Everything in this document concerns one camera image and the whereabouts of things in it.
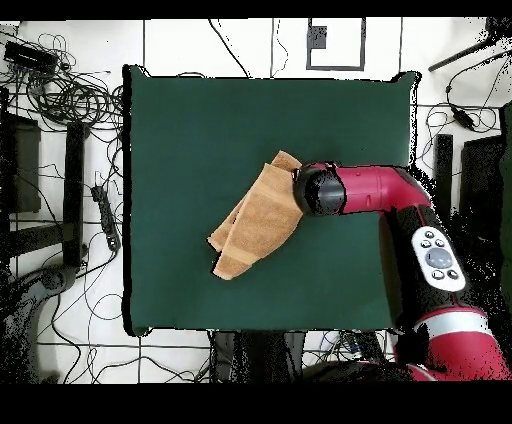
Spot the orange terry towel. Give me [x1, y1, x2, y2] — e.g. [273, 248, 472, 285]
[206, 150, 305, 281]

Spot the dark green table cloth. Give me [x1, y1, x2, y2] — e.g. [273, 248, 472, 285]
[122, 64, 421, 337]

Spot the black power strip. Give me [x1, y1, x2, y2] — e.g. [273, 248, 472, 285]
[352, 331, 387, 363]
[90, 184, 122, 252]

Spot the black power adapter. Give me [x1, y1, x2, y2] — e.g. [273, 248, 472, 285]
[452, 106, 476, 131]

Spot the black tripod leg rod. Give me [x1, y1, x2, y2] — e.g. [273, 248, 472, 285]
[427, 17, 512, 73]

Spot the black adapter box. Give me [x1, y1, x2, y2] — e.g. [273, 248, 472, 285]
[3, 40, 60, 74]

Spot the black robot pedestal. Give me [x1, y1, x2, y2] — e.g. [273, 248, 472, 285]
[209, 330, 308, 383]

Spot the black floor cable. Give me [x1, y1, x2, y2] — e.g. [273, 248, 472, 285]
[207, 18, 252, 79]

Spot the black wheeled stand frame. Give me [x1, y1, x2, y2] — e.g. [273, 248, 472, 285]
[0, 87, 87, 385]
[433, 133, 506, 281]

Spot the black cable tangle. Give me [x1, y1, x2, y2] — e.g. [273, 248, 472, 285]
[0, 31, 125, 133]

